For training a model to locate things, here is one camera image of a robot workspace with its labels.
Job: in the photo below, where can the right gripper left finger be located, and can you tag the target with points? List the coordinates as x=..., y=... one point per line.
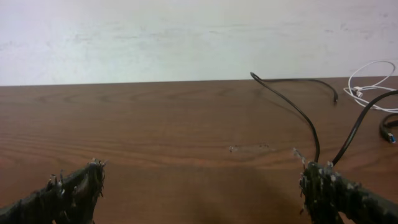
x=64, y=199

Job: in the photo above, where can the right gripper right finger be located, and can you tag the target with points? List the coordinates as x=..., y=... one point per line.
x=328, y=194

